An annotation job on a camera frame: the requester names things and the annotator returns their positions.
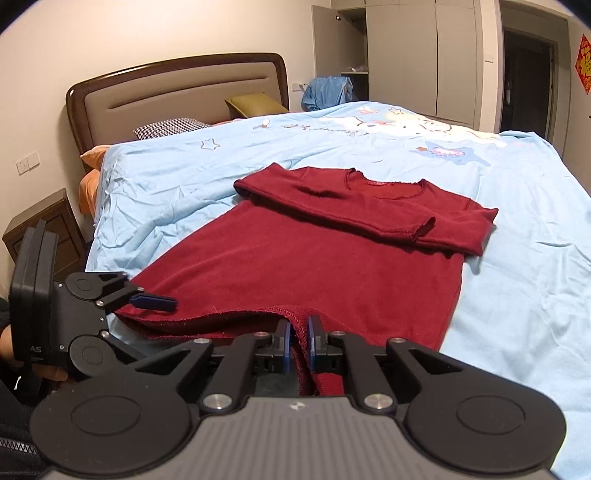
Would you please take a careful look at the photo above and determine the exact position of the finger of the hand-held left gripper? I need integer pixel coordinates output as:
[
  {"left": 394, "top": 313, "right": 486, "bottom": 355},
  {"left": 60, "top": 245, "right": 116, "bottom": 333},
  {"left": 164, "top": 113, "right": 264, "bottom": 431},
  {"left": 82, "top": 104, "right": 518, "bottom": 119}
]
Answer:
[
  {"left": 69, "top": 330, "right": 149, "bottom": 381},
  {"left": 65, "top": 272, "right": 178, "bottom": 318}
]

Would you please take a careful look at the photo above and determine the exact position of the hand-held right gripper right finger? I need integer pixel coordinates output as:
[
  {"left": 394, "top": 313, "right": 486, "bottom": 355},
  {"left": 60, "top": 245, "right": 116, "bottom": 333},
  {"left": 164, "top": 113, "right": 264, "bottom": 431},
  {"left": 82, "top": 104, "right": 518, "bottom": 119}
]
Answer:
[{"left": 307, "top": 315, "right": 462, "bottom": 414}]

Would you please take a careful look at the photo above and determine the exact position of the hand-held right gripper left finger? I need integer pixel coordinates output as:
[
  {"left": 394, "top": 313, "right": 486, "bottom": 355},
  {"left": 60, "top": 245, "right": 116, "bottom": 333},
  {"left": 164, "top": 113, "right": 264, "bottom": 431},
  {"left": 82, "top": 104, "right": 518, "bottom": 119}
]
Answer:
[{"left": 134, "top": 320, "right": 294, "bottom": 414}]

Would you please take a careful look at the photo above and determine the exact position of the dark red sweater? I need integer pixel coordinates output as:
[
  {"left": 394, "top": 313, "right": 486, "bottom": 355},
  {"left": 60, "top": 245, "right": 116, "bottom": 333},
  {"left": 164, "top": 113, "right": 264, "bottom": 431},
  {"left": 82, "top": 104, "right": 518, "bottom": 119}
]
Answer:
[{"left": 113, "top": 164, "right": 499, "bottom": 398}]

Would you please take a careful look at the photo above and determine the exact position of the person's left hand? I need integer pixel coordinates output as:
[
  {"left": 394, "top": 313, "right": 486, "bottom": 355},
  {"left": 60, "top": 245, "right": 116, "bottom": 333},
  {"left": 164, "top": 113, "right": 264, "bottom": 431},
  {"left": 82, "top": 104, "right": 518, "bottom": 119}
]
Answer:
[{"left": 0, "top": 326, "right": 70, "bottom": 383}]

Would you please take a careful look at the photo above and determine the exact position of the dark wooden nightstand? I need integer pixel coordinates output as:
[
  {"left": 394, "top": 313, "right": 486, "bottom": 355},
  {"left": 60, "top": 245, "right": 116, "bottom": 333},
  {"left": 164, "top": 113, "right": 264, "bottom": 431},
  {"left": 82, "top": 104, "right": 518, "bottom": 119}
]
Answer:
[{"left": 2, "top": 188, "right": 89, "bottom": 274}]

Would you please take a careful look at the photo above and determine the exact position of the person's dark jacket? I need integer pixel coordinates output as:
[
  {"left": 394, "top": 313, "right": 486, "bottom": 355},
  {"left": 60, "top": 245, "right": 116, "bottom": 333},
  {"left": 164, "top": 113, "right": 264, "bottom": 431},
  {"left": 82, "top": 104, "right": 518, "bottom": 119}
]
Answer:
[{"left": 0, "top": 369, "right": 52, "bottom": 480}]

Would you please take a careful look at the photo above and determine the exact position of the orange pillow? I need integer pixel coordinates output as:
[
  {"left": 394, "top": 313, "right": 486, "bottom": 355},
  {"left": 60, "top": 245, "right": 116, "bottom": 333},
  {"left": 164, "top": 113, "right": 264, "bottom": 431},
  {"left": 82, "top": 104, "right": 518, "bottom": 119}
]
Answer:
[{"left": 78, "top": 145, "right": 112, "bottom": 215}]

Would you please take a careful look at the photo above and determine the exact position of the black white houndstooth pillow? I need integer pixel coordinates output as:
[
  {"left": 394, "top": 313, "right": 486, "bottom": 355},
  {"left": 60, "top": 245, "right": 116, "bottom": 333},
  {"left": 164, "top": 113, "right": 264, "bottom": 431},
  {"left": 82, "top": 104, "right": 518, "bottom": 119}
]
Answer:
[{"left": 134, "top": 117, "right": 212, "bottom": 140}]

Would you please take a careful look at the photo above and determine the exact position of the brown padded bed headboard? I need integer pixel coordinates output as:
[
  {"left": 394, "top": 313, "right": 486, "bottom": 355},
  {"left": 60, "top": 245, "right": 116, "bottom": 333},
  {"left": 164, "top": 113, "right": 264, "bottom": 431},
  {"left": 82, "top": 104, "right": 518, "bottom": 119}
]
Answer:
[{"left": 66, "top": 52, "right": 291, "bottom": 162}]

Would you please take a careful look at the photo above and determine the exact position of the olive green pillow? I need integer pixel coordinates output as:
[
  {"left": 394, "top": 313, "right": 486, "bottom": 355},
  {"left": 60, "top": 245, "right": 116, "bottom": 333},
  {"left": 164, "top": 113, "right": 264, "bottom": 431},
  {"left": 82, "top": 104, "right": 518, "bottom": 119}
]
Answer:
[{"left": 225, "top": 93, "right": 289, "bottom": 121}]

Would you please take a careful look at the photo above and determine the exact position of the light blue printed blanket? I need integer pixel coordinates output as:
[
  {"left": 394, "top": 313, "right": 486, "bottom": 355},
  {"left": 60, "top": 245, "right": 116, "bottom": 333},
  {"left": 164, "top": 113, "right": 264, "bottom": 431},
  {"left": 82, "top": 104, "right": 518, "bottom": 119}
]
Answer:
[{"left": 85, "top": 102, "right": 591, "bottom": 412}]

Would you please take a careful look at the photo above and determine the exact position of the blue clothing pile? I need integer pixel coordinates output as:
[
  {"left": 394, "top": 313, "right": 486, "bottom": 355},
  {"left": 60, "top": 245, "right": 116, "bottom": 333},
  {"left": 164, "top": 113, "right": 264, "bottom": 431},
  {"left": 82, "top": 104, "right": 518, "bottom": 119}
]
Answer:
[{"left": 301, "top": 76, "right": 354, "bottom": 112}]

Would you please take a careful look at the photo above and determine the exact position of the open wardrobe door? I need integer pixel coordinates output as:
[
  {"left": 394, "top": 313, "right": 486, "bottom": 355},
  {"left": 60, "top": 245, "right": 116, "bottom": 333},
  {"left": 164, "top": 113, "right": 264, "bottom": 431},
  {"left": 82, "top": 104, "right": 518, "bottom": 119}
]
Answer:
[{"left": 311, "top": 4, "right": 345, "bottom": 93}]

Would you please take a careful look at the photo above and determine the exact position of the grey built-in wardrobe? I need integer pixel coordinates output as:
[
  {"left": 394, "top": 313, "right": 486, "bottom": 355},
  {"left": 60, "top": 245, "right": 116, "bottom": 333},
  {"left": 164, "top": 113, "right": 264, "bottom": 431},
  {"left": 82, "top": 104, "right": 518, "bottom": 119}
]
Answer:
[{"left": 311, "top": 0, "right": 498, "bottom": 131}]

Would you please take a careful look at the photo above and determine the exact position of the dark doorway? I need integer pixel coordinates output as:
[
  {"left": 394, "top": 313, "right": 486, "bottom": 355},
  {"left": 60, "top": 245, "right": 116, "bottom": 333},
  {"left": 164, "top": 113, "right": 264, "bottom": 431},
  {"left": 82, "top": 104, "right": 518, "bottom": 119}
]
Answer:
[{"left": 499, "top": 0, "right": 561, "bottom": 140}]

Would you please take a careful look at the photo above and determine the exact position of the red diamond wall decoration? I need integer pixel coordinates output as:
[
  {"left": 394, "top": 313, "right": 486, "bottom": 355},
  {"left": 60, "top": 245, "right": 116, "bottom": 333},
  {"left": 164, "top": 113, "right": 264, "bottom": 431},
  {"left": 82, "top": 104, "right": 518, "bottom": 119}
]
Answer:
[{"left": 575, "top": 34, "right": 591, "bottom": 95}]

